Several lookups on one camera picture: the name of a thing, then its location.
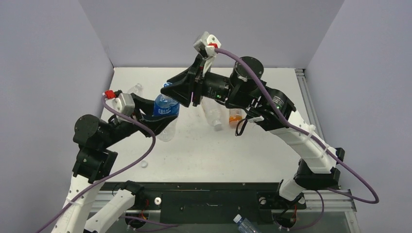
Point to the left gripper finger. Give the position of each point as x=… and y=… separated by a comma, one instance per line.
x=143, y=105
x=157, y=123

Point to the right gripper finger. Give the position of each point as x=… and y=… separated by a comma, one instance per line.
x=185, y=76
x=179, y=91

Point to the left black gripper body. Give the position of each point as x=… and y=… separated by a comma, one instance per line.
x=122, y=129

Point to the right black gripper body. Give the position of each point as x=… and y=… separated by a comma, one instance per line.
x=197, y=86

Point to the clear bottle blue-white cap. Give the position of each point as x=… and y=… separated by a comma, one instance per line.
x=137, y=89

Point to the clear bottle blue label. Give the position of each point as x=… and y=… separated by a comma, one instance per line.
x=165, y=106

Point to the large clear bottle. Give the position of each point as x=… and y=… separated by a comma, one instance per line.
x=212, y=113

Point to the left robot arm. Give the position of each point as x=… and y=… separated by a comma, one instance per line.
x=94, y=162

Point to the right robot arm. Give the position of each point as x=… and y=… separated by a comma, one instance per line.
x=275, y=113

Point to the orange drink bottle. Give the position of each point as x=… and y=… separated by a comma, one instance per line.
x=235, y=116

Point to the water bottle under table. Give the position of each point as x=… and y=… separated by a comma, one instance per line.
x=244, y=225

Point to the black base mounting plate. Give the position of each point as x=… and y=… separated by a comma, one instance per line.
x=214, y=203

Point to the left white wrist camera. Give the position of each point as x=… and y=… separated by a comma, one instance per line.
x=120, y=104

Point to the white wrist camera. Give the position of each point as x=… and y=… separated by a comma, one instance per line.
x=206, y=44
x=120, y=104

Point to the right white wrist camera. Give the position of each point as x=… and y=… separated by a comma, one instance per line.
x=206, y=44

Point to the aluminium frame rail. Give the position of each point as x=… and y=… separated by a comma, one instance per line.
x=310, y=109

